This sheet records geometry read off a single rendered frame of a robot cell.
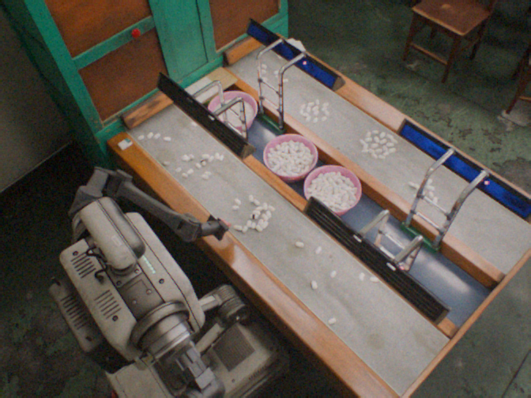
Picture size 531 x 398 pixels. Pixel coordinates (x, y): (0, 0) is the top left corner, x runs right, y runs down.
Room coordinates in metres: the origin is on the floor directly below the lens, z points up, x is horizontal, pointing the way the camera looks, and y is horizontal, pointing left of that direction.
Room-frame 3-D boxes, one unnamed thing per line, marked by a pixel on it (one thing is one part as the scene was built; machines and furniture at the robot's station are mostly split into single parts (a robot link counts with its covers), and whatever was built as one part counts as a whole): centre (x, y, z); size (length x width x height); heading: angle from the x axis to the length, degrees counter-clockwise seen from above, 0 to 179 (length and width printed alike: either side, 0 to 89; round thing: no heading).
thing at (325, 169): (1.24, -0.32, 0.72); 0.27 x 0.27 x 0.10
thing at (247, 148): (1.49, 0.24, 1.08); 0.62 x 0.08 x 0.07; 39
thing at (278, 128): (1.79, -0.14, 0.90); 0.20 x 0.19 x 0.45; 39
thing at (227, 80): (1.97, 0.27, 0.77); 0.33 x 0.15 x 0.01; 129
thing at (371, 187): (1.43, -0.38, 0.71); 1.81 x 0.05 x 0.11; 39
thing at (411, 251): (0.78, -0.43, 0.90); 0.20 x 0.19 x 0.45; 39
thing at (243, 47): (2.22, 0.03, 0.83); 0.30 x 0.06 x 0.07; 129
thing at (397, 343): (1.11, 0.01, 0.73); 1.81 x 0.30 x 0.02; 39
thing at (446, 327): (1.22, -0.12, 0.71); 1.81 x 0.05 x 0.11; 39
